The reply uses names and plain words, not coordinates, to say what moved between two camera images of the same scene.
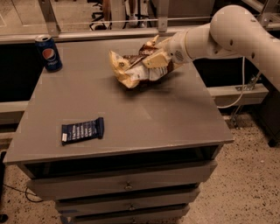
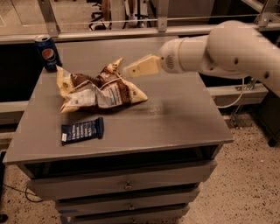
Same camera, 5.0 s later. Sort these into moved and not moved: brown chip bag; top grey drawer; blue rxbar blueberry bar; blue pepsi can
Moved: brown chip bag
Not moved: blue rxbar blueberry bar; blue pepsi can; top grey drawer
